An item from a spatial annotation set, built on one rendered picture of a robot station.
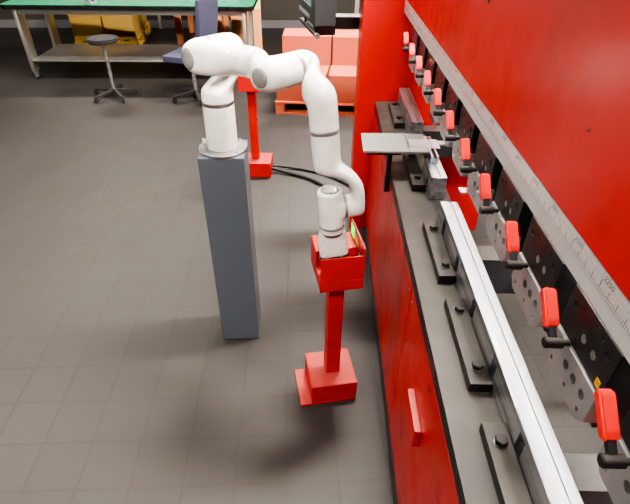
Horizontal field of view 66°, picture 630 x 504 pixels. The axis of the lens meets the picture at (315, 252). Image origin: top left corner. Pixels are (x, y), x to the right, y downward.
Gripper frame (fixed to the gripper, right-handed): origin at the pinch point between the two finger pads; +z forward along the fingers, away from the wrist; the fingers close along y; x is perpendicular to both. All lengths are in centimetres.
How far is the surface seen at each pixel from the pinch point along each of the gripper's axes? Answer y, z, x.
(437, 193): -44.9, -12.1, -17.7
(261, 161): 17, 61, -216
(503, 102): -35, -68, 36
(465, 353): -22, -14, 60
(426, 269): -25.5, -11.0, 23.1
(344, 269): -2.7, -1.4, 4.9
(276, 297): 23, 73, -69
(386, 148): -31, -23, -39
